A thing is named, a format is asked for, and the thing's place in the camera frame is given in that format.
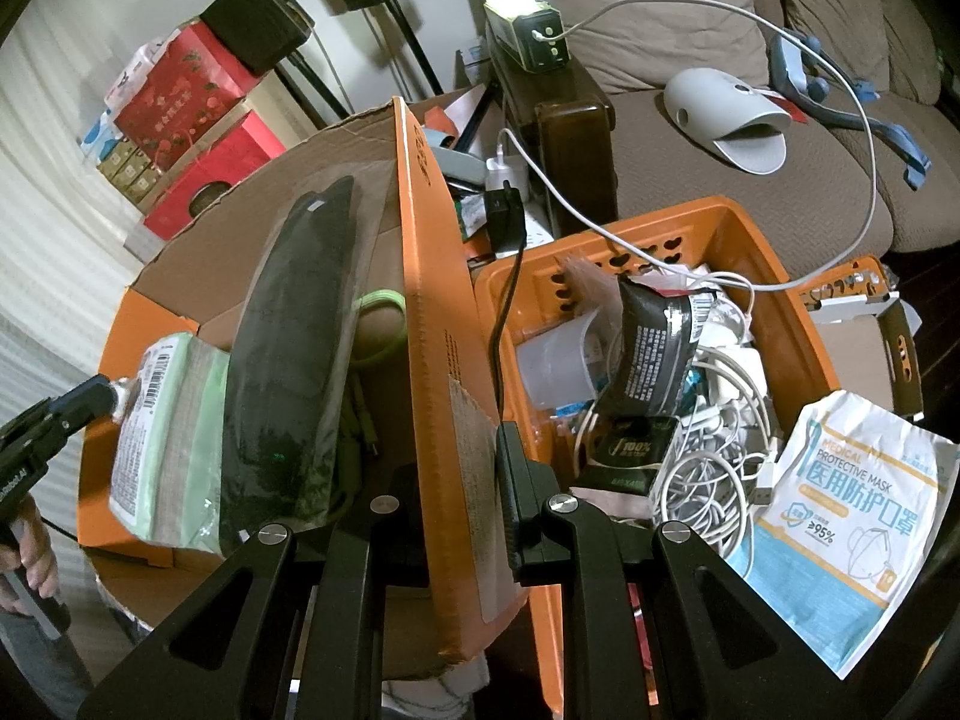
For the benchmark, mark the black foil packet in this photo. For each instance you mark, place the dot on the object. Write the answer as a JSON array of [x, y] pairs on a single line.
[[652, 352]]

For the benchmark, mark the black item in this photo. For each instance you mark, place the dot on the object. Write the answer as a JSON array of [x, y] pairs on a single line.
[[300, 345]]

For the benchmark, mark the white printed box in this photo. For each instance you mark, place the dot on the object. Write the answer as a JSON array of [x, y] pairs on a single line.
[[142, 64]]

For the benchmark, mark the cluttered open cardboard box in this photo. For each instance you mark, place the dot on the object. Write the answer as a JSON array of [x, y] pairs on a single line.
[[450, 101]]

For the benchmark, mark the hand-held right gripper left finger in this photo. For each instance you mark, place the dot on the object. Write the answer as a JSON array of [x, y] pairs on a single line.
[[352, 577]]

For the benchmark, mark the white face mask packet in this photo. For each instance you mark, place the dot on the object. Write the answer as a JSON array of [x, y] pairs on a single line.
[[847, 510]]

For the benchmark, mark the dark wooden side table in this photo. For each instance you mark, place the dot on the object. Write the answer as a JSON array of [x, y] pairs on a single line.
[[570, 127]]

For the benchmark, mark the stack of gold boxes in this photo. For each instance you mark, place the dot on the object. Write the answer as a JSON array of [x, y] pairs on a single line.
[[131, 165]]

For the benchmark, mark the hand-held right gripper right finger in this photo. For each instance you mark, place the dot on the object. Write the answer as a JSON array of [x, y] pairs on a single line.
[[511, 499]]

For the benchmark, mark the white rounded device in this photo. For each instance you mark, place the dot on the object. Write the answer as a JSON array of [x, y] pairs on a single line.
[[727, 116]]

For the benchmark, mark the blue neckband device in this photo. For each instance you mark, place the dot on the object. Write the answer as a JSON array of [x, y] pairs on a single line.
[[799, 67]]

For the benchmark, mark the red packet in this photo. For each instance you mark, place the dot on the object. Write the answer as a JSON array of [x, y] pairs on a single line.
[[787, 109]]

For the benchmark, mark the blue and white packet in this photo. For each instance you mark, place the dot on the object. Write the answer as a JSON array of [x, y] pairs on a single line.
[[97, 136]]

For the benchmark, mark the small black box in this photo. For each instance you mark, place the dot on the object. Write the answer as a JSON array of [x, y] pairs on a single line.
[[630, 454]]

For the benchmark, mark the red patterned gift box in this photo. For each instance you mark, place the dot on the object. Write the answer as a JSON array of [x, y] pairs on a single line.
[[180, 97]]

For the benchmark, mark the person's left hand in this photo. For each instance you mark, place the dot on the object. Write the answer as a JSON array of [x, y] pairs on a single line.
[[36, 547]]

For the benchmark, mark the pale green packet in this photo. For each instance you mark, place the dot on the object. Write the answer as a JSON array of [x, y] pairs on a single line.
[[165, 450]]

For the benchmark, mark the person's leg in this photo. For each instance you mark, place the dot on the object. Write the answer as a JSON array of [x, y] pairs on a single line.
[[41, 664]]

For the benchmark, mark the black speaker stand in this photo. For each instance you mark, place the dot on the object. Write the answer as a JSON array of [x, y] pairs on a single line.
[[307, 94], [409, 45]]

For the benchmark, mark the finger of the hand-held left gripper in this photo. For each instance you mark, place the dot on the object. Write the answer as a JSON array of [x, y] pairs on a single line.
[[82, 399]]

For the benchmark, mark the clear plastic cup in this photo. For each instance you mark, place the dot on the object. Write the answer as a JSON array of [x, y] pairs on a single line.
[[555, 371]]

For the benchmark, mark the red box with round window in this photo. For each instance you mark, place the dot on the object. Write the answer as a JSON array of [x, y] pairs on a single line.
[[217, 172]]

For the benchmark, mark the brown sofa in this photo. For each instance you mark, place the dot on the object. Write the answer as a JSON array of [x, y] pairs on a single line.
[[675, 15]]

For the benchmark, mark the orange cardboard box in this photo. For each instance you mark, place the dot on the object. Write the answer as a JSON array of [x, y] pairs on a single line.
[[435, 315]]

